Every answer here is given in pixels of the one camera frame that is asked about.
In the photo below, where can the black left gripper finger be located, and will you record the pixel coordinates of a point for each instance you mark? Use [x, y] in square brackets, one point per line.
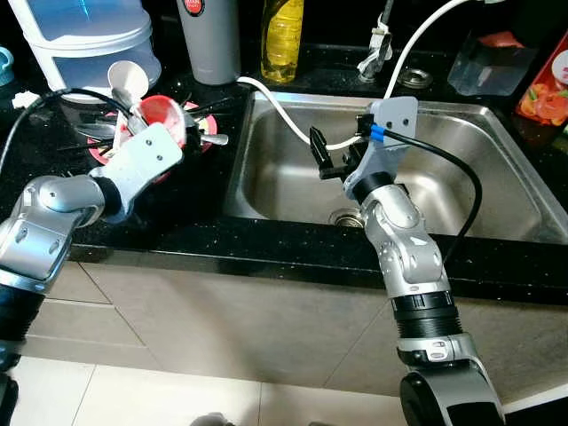
[192, 129]

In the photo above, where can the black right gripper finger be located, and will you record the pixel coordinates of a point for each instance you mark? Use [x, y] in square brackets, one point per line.
[321, 151]

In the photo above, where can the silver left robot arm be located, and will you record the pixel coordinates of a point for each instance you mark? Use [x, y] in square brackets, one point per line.
[53, 200]

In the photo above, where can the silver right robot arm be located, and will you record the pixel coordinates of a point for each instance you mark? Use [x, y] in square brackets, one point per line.
[408, 257]

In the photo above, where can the metal spoon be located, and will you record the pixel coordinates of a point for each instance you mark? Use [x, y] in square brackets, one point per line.
[213, 139]

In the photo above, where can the grey cylinder red label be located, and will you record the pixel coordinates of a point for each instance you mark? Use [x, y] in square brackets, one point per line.
[211, 49]

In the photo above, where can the pink floral plate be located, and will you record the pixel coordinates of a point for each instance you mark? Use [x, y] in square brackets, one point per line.
[105, 156]

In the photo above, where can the round metal counter fitting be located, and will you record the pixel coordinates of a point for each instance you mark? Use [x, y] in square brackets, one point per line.
[413, 78]

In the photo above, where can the chrome faucet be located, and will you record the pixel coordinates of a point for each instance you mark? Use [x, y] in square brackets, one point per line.
[377, 53]

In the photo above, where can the yellow dish soap bottle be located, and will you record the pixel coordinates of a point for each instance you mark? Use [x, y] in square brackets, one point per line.
[282, 44]

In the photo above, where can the white tiered plastic container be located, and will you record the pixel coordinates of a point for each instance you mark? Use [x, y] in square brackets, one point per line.
[80, 44]

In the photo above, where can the stainless steel sink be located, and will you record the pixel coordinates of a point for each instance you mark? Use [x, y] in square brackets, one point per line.
[497, 160]

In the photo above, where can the clear plastic container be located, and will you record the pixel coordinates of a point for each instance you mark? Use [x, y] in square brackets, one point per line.
[484, 71]

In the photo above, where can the crumpled white tissue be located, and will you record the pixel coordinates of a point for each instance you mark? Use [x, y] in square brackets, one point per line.
[24, 98]

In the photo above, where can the teal cup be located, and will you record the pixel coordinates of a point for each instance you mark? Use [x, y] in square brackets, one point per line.
[5, 67]

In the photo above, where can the red peach soap bottle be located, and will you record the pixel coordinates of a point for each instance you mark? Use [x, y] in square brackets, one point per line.
[546, 93]

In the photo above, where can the grey left robot foot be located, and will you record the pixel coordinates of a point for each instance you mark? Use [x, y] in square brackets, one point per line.
[213, 420]

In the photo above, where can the black side unit white trim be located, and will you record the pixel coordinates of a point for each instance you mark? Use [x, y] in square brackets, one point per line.
[546, 417]

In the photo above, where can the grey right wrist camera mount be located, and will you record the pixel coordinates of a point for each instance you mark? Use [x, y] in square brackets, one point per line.
[390, 146]

